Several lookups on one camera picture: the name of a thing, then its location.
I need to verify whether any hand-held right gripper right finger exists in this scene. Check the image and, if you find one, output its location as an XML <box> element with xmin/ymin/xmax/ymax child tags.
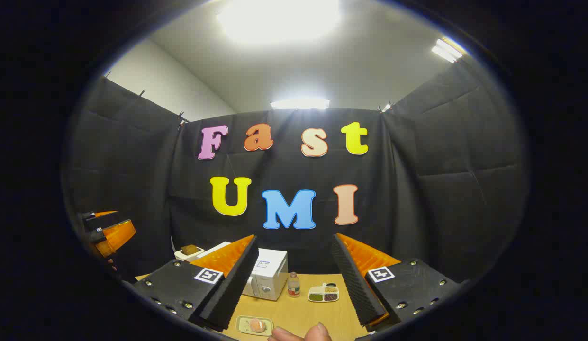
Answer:
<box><xmin>332</xmin><ymin>232</ymin><xmax>460</xmax><ymax>332</ymax></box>

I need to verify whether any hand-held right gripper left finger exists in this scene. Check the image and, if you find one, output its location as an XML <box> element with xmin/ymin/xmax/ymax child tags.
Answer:
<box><xmin>133</xmin><ymin>234</ymin><xmax>259</xmax><ymax>332</ymax></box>

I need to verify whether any white microwave oven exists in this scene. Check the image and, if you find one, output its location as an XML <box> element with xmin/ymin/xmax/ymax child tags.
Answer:
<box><xmin>197</xmin><ymin>242</ymin><xmax>289</xmax><ymax>302</ymax></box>

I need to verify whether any white divided dish of beans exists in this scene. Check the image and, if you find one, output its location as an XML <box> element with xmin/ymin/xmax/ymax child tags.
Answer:
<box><xmin>308</xmin><ymin>283</ymin><xmax>340</xmax><ymax>303</ymax></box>

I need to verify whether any pale green speckled plate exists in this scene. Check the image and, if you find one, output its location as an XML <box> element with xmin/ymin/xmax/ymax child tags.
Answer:
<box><xmin>235</xmin><ymin>315</ymin><xmax>274</xmax><ymax>337</ymax></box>

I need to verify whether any white toaster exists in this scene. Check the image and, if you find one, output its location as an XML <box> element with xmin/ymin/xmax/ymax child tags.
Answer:
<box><xmin>174</xmin><ymin>245</ymin><xmax>205</xmax><ymax>262</ymax></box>

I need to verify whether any ceiling light panel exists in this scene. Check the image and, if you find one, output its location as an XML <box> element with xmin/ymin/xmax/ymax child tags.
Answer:
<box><xmin>431</xmin><ymin>37</ymin><xmax>468</xmax><ymax>63</ymax></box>
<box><xmin>217</xmin><ymin>0</ymin><xmax>343</xmax><ymax>44</ymax></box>
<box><xmin>270</xmin><ymin>98</ymin><xmax>330</xmax><ymax>110</ymax></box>

